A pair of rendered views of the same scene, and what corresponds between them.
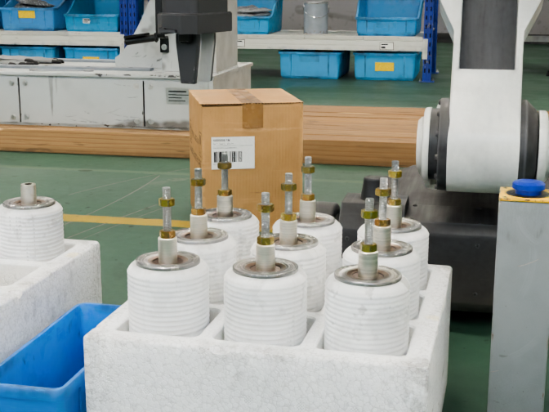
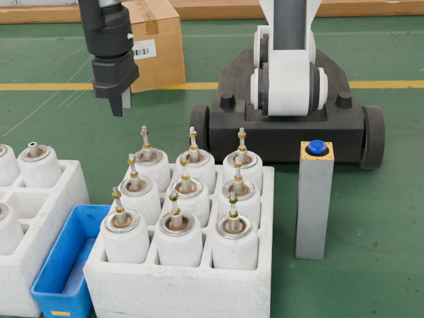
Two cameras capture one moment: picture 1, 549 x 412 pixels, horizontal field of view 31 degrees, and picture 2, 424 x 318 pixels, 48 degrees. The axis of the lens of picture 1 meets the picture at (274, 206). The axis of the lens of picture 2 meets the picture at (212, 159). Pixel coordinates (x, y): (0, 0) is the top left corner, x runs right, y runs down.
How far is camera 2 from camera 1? 0.48 m
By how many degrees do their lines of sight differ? 22
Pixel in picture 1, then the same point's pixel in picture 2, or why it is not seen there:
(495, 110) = (294, 76)
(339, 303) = (220, 247)
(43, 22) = not seen: outside the picture
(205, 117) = not seen: hidden behind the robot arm
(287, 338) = (193, 259)
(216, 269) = (149, 206)
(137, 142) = not seen: hidden behind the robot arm
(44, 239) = (48, 175)
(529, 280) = (318, 195)
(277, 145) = (167, 42)
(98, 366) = (93, 281)
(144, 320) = (114, 255)
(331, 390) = (219, 289)
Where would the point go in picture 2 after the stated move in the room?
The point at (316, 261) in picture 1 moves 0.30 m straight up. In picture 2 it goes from (203, 200) to (193, 78)
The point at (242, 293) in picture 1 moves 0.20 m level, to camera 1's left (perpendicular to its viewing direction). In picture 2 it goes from (166, 244) to (66, 256)
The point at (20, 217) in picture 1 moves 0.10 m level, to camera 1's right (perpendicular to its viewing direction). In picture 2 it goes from (32, 167) to (72, 163)
